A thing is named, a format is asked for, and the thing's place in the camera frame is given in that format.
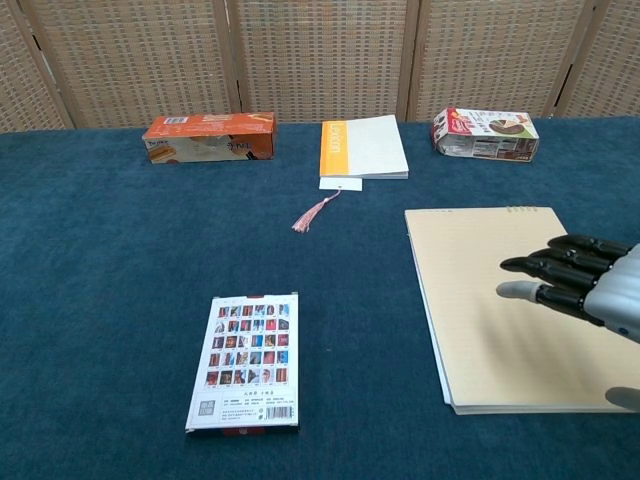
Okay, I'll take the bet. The orange snack box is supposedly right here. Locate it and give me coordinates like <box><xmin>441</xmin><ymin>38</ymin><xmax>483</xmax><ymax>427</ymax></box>
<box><xmin>143</xmin><ymin>111</ymin><xmax>277</xmax><ymax>165</ymax></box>

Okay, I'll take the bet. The orange and white notebook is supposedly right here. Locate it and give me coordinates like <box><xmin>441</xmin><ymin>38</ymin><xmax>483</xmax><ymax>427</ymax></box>
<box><xmin>317</xmin><ymin>114</ymin><xmax>410</xmax><ymax>181</ymax></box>

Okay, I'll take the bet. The white postcard box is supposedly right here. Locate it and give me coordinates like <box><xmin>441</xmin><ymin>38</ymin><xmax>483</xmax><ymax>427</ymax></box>
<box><xmin>184</xmin><ymin>292</ymin><xmax>301</xmax><ymax>435</ymax></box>

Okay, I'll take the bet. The dark teal blue tablecloth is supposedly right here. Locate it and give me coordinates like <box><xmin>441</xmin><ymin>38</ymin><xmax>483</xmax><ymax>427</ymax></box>
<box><xmin>0</xmin><ymin>117</ymin><xmax>640</xmax><ymax>480</ymax></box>

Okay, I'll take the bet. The book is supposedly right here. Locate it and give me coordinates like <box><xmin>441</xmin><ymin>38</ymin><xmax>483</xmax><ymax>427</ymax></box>
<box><xmin>403</xmin><ymin>204</ymin><xmax>640</xmax><ymax>416</ymax></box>

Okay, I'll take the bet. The wicker screen panel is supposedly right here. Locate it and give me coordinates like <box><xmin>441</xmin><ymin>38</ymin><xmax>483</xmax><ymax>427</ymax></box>
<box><xmin>407</xmin><ymin>0</ymin><xmax>599</xmax><ymax>123</ymax></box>
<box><xmin>222</xmin><ymin>0</ymin><xmax>419</xmax><ymax>125</ymax></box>
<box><xmin>554</xmin><ymin>0</ymin><xmax>640</xmax><ymax>120</ymax></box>
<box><xmin>9</xmin><ymin>0</ymin><xmax>236</xmax><ymax>130</ymax></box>
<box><xmin>0</xmin><ymin>0</ymin><xmax>69</xmax><ymax>134</ymax></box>

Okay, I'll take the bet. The white bookmark with pink tassel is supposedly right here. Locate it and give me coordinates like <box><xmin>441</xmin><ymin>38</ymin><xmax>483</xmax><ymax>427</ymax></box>
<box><xmin>291</xmin><ymin>176</ymin><xmax>363</xmax><ymax>235</ymax></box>

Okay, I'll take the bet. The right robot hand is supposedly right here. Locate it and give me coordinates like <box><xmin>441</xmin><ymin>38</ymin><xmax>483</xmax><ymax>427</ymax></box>
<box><xmin>495</xmin><ymin>233</ymin><xmax>640</xmax><ymax>412</ymax></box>

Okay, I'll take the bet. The red and white cake box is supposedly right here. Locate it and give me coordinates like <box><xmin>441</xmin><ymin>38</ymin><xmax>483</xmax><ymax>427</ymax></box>
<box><xmin>431</xmin><ymin>107</ymin><xmax>540</xmax><ymax>163</ymax></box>

